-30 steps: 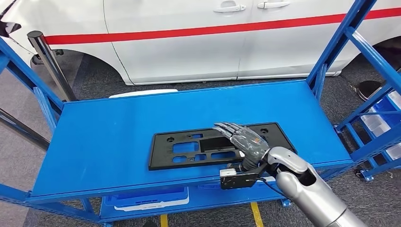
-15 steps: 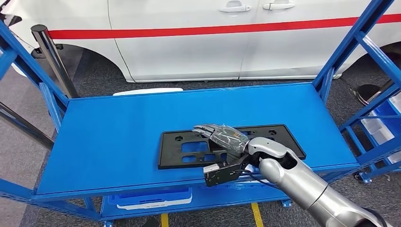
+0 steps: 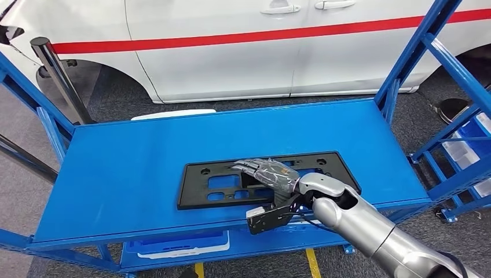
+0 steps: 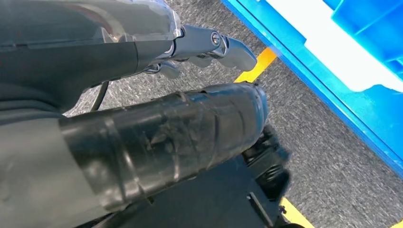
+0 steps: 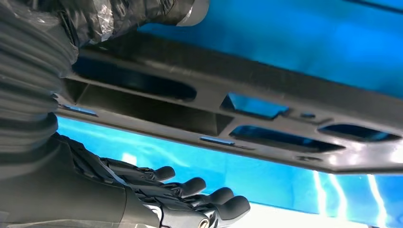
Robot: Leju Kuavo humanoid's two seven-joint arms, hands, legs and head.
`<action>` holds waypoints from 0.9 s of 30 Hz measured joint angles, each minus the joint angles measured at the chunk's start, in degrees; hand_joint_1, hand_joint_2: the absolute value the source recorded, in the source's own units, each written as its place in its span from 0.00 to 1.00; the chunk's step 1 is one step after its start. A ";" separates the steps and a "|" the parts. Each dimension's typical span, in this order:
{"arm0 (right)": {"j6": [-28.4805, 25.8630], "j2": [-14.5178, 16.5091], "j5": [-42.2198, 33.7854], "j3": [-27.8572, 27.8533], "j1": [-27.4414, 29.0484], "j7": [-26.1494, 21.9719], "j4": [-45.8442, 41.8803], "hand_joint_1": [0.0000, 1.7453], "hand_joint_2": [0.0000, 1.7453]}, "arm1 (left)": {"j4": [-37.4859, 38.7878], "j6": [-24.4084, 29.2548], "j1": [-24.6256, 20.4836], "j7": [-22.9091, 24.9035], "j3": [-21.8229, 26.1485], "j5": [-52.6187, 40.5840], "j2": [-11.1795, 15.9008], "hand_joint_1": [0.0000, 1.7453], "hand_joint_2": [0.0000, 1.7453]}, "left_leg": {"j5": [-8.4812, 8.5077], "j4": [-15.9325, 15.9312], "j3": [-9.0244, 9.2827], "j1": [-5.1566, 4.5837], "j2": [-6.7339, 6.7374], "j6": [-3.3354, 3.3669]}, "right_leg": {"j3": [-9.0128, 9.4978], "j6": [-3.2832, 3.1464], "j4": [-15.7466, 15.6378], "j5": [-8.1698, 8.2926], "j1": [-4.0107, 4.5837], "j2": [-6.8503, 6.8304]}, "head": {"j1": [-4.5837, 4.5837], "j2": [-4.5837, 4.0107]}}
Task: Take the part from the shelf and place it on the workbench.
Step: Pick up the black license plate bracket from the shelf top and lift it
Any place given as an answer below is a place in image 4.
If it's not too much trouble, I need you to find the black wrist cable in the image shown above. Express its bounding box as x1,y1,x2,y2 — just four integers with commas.
90,81,110,111

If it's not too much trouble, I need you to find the blue metal shelf rack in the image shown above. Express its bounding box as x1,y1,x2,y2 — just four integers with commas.
220,0,403,180

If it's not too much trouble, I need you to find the yellow floor tape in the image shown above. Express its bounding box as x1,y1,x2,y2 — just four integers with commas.
234,47,403,228

